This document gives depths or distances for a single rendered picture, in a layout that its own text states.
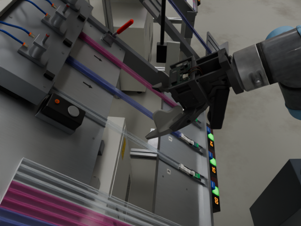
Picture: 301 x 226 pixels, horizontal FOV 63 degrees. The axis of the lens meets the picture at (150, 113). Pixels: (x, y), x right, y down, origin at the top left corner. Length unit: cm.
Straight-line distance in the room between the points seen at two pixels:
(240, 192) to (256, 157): 30
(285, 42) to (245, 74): 7
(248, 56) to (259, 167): 139
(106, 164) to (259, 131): 130
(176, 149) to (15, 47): 50
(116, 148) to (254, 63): 68
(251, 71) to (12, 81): 41
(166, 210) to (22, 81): 43
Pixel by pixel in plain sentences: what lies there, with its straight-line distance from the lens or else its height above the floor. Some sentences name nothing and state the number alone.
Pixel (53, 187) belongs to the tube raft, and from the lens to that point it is 48.
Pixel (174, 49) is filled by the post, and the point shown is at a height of 80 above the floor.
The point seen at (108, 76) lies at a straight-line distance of 69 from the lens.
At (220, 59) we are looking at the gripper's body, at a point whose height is 118.
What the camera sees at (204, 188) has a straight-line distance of 80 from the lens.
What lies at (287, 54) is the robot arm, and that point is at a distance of 44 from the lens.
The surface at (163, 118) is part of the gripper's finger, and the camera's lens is 47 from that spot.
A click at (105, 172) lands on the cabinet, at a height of 62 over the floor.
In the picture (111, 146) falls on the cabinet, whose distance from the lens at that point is 99.
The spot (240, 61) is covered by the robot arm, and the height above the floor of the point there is 118.
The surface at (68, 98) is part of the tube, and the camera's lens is 56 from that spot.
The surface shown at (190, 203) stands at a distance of 73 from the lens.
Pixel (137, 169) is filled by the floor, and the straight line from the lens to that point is 163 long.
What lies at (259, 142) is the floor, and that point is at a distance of 190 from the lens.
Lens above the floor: 143
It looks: 48 degrees down
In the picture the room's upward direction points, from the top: straight up
